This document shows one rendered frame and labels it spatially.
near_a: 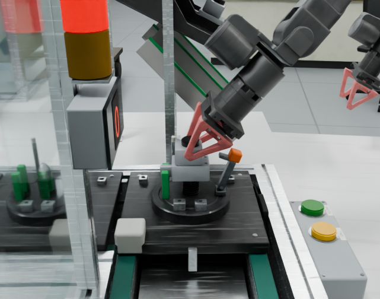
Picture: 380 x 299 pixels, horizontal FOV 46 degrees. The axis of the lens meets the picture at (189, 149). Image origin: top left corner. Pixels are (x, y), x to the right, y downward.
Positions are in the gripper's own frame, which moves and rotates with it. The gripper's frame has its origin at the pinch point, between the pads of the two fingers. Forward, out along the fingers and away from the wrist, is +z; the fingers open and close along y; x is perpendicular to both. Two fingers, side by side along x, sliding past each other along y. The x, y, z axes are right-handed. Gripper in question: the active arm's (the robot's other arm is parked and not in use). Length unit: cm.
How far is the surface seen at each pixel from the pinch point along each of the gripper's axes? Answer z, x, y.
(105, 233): 17.0, -3.2, 8.7
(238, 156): -4.7, 6.8, 1.0
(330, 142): -12, 46, -50
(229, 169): -1.9, 7.5, 0.6
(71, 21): -9.9, -25.5, 21.5
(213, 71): -5.4, 5.2, -48.3
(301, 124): 12, 143, -272
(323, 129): 3, 154, -262
